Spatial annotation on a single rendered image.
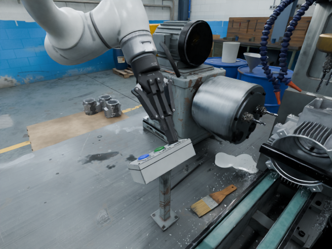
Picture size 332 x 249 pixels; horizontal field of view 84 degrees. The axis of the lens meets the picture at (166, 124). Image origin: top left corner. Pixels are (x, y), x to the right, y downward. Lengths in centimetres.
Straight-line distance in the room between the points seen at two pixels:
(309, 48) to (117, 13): 69
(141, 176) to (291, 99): 61
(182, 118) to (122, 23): 46
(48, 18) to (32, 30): 513
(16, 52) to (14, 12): 81
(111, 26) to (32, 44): 513
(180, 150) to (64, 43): 39
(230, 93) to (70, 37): 52
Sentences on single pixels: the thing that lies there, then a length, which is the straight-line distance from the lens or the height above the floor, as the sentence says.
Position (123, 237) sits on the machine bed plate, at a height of 80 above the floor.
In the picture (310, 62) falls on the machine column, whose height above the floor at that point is 123.
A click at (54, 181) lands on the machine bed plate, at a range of 90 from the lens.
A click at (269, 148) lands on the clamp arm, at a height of 103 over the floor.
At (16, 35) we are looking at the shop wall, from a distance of 559.
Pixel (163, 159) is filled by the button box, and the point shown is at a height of 107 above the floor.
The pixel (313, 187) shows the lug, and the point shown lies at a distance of 69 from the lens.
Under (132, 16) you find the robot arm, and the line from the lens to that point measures 53.
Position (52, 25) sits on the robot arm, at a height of 136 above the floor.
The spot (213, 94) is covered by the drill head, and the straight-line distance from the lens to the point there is 73.
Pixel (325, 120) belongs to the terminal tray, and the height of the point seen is 112.
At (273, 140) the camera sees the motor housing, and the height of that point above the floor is 104.
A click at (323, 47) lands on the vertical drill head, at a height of 131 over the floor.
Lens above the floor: 137
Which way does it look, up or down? 30 degrees down
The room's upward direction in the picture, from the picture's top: straight up
